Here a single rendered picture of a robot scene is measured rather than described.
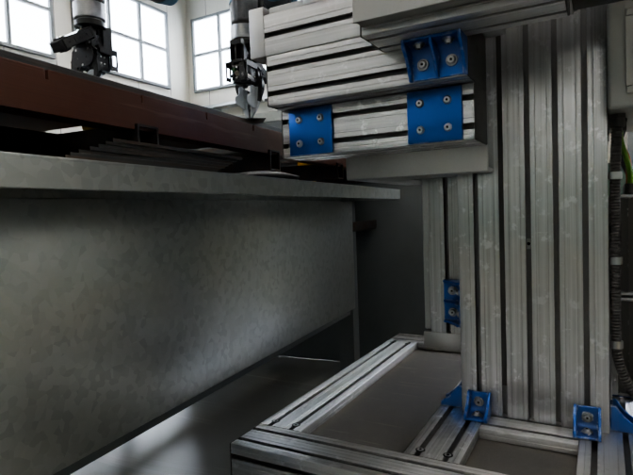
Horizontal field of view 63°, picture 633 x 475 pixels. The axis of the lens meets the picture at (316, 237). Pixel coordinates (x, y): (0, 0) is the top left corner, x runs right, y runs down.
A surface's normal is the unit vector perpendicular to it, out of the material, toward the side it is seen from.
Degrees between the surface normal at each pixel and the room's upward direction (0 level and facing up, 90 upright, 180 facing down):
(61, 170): 90
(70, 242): 90
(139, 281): 90
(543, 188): 90
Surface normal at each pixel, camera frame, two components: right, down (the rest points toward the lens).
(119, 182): 0.91, -0.01
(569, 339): -0.48, 0.06
